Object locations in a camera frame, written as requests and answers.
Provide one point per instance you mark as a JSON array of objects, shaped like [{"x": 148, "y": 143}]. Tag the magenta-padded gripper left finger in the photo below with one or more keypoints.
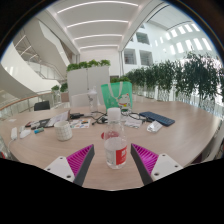
[{"x": 61, "y": 166}]

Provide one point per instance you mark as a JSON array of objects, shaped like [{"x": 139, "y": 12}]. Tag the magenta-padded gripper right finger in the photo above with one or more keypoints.
[{"x": 165, "y": 165}]

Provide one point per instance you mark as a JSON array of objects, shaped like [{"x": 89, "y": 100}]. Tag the clear water bottle red label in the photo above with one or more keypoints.
[{"x": 115, "y": 150}]

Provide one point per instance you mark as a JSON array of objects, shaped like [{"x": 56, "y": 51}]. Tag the white ribbed mug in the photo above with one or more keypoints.
[{"x": 63, "y": 131}]

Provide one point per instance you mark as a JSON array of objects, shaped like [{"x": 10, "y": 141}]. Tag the white tissue packet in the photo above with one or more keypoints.
[{"x": 154, "y": 126}]

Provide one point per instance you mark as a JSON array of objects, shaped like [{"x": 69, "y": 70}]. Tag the small blue tube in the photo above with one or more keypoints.
[{"x": 39, "y": 130}]

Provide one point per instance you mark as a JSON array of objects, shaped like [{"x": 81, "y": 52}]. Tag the colourful sticker sheet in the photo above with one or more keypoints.
[{"x": 80, "y": 124}]

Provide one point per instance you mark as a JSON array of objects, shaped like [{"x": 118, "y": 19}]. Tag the white computer mouse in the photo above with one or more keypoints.
[{"x": 25, "y": 133}]

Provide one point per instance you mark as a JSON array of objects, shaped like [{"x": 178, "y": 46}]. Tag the flat white packet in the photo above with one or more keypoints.
[{"x": 133, "y": 123}]

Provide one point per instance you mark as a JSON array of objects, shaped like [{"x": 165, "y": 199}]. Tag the black power adapter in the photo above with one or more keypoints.
[{"x": 76, "y": 115}]

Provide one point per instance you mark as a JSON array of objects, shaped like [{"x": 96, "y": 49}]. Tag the small red black case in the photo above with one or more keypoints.
[{"x": 29, "y": 124}]

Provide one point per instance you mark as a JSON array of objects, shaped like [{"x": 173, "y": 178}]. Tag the white power strip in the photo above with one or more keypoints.
[{"x": 13, "y": 133}]

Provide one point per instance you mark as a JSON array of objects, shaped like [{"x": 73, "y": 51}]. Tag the black chair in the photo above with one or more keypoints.
[{"x": 42, "y": 106}]

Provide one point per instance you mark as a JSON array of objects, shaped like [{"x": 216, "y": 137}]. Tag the white chair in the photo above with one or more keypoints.
[{"x": 79, "y": 100}]

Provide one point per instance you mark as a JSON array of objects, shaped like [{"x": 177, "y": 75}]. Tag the potted green plants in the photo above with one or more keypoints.
[{"x": 60, "y": 88}]

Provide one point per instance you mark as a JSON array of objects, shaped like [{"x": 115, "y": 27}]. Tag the green tote bag cat print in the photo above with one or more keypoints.
[{"x": 116, "y": 95}]

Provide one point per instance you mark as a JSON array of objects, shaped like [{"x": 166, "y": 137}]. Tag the row of green hedge plants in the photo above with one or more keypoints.
[{"x": 186, "y": 80}]

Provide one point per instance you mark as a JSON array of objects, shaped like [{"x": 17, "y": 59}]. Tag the white cabinet with plants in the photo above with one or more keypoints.
[{"x": 88, "y": 80}]

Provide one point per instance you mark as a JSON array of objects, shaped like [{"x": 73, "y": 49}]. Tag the dark planter with plants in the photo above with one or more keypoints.
[{"x": 120, "y": 79}]

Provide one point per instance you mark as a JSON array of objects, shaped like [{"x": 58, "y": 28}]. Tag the white staircase with railing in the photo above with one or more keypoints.
[{"x": 16, "y": 66}]

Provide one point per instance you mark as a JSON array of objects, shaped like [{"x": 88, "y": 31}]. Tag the ceiling light strips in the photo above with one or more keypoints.
[{"x": 96, "y": 21}]

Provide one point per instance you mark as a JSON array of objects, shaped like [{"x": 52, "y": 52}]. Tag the glass balustrade wooden rail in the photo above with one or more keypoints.
[{"x": 13, "y": 108}]

